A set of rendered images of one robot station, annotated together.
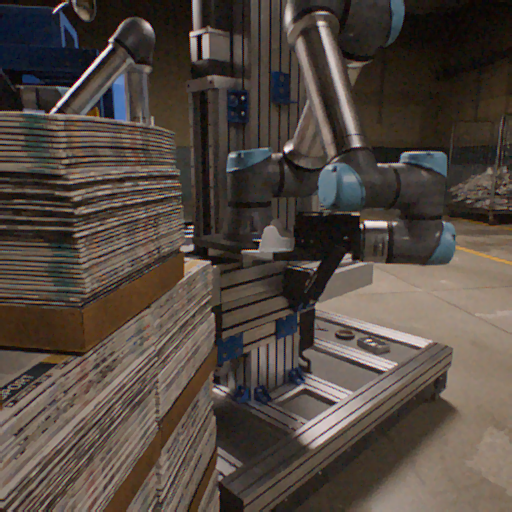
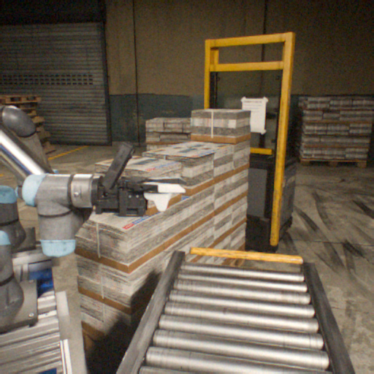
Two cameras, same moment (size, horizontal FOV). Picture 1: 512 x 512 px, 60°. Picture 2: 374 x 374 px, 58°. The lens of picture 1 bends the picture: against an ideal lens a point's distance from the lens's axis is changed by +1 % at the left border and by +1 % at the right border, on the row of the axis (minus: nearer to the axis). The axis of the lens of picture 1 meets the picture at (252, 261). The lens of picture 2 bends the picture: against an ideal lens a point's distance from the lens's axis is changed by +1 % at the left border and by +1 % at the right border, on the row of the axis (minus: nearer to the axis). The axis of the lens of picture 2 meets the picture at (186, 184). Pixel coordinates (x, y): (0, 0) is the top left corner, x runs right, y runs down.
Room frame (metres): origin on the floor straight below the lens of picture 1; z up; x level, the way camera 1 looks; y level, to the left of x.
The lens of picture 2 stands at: (2.14, 1.20, 1.44)
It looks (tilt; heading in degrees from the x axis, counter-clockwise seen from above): 16 degrees down; 201
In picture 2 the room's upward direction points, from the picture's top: straight up
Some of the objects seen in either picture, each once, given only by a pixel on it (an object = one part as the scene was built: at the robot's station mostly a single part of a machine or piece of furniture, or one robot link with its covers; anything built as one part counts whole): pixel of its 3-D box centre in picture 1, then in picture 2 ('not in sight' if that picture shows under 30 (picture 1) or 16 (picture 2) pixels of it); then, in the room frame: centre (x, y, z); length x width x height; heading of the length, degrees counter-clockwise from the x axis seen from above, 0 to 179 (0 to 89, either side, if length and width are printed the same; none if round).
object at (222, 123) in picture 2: not in sight; (219, 191); (-0.39, 0.51, 0.65); 0.39 x 0.30 x 1.29; 79
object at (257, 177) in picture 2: not in sight; (254, 194); (-1.18, 0.67, 0.40); 0.69 x 0.55 x 0.80; 79
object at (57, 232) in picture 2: not in sight; (60, 228); (1.54, 0.65, 1.12); 0.11 x 0.08 x 0.11; 20
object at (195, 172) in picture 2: not in sight; (177, 169); (0.19, 0.39, 0.95); 0.38 x 0.29 x 0.23; 79
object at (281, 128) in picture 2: not in sight; (279, 147); (-0.76, 0.92, 0.97); 0.09 x 0.09 x 1.75; 79
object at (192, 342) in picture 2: not in sight; (237, 350); (1.40, 1.06, 0.77); 0.47 x 0.05 x 0.05; 101
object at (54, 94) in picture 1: (55, 100); (52, 191); (1.56, 0.65, 1.21); 0.11 x 0.08 x 0.09; 110
